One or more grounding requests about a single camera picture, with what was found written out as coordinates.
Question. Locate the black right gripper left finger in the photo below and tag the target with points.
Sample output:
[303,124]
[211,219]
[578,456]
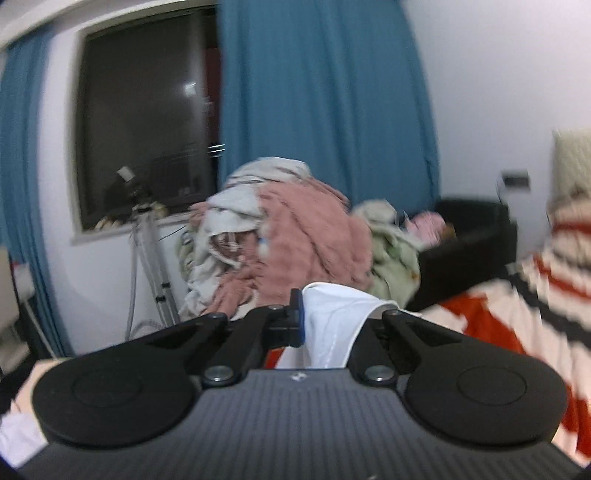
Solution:
[262,330]

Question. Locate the white t-shirt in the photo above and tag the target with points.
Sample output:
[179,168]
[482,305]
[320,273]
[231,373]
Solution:
[333,318]

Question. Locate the dark window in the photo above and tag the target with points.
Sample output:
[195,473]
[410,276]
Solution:
[148,99]

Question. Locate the striped cream red black blanket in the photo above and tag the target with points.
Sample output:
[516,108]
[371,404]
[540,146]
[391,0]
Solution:
[540,307]

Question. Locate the cream quilted pillow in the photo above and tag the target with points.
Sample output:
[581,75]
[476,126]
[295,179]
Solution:
[571,164]

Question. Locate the blue curtain right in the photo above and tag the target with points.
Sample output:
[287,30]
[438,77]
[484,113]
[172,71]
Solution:
[338,85]

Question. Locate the silver tripod stand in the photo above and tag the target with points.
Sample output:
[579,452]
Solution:
[145,249]

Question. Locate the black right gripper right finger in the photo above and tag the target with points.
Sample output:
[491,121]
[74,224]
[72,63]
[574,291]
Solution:
[369,361]

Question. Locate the pink fluffy blanket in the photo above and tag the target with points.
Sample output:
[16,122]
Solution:
[307,236]

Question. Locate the blue curtain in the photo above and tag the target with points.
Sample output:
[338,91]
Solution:
[21,224]
[338,85]

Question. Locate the cream white crumpled garment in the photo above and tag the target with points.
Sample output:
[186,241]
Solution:
[211,244]

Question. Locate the light green patterned garment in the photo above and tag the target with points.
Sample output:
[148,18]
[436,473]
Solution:
[395,270]

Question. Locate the black wall socket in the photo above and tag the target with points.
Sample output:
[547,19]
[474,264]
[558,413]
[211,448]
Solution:
[516,179]

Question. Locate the small pink cloth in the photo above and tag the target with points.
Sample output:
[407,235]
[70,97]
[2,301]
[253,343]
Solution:
[427,227]

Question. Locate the blue curtain left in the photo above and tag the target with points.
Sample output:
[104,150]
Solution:
[21,224]

